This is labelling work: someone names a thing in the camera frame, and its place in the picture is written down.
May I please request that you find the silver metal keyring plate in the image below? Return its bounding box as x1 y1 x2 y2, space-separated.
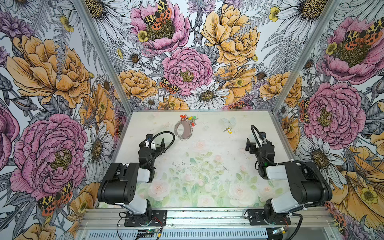
174 121 193 141

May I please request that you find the coloured tagged keys bunch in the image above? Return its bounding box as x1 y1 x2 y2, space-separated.
180 114 198 127

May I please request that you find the white perforated cable duct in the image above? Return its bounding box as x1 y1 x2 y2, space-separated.
82 228 268 240

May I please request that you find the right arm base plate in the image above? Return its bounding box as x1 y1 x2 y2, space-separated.
243 209 291 226

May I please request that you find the right black corrugated cable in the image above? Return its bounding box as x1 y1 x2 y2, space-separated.
250 125 328 208

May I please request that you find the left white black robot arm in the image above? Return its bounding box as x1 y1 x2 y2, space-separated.
97 134 167 227

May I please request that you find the aluminium front rail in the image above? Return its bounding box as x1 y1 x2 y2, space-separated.
79 207 334 231

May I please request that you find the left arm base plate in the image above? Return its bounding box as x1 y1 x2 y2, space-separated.
124 210 168 227

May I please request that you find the yellow tagged key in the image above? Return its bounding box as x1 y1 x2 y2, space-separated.
224 128 232 134

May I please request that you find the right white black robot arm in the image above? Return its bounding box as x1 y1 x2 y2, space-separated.
245 133 333 225

